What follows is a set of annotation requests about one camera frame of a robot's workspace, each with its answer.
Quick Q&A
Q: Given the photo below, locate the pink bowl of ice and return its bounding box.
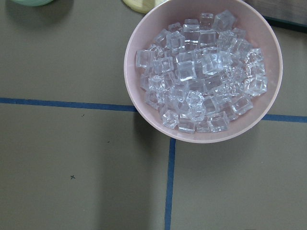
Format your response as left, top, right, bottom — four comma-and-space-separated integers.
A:
124, 0, 283, 143

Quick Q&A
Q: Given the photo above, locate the wooden mug tree stand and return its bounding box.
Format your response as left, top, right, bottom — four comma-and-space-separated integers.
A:
122, 0, 166, 13

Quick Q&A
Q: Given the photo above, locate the mint green bowl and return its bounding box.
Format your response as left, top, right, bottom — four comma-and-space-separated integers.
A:
12, 0, 53, 7

